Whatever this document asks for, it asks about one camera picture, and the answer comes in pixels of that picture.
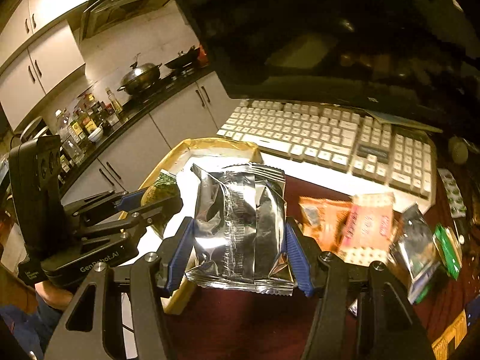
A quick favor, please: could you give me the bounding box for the black TCL monitor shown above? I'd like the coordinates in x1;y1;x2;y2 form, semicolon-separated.
176;0;479;140

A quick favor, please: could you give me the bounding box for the gold rimmed white tray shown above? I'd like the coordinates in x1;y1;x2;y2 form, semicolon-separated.
117;136;264;316

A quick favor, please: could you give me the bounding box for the red white cracker pack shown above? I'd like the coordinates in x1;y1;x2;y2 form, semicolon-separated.
338;193;395;267

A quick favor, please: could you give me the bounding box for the range hood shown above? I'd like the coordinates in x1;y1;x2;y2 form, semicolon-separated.
79;0;173;42

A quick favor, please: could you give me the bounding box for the silver foil snack bag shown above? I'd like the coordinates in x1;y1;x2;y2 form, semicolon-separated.
186;163;295;296

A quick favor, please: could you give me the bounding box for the green wafer biscuit pack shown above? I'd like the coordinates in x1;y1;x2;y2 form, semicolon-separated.
433;223;462;281

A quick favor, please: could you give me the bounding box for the white computer keyboard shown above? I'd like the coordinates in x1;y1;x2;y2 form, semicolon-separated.
217;100;436;200

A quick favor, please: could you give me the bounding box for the silver clear snack bag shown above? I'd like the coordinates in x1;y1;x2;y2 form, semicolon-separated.
391;203;440;304

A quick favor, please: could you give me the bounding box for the white small bowl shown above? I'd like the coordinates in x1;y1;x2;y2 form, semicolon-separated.
88;127;103;143

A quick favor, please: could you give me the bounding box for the black frying pan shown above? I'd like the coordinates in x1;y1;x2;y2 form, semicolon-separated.
165;46;199;70

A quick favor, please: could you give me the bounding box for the steel wok with lid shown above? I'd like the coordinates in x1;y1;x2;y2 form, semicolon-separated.
117;54;162;96

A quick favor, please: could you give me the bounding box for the oil bottle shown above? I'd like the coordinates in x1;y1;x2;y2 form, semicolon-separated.
106;87;123;115

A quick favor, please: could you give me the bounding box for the green gold snack packet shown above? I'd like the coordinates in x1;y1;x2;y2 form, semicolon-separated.
141;170;180;238

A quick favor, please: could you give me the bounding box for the pill blister pack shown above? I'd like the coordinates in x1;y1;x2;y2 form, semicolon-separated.
438;168;467;219

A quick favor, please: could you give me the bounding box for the clear plastic bottle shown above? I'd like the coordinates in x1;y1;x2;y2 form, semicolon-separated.
55;110;85;166

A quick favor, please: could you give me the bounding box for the orange snack packet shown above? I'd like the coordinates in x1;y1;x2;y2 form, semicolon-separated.
298;197;352;253

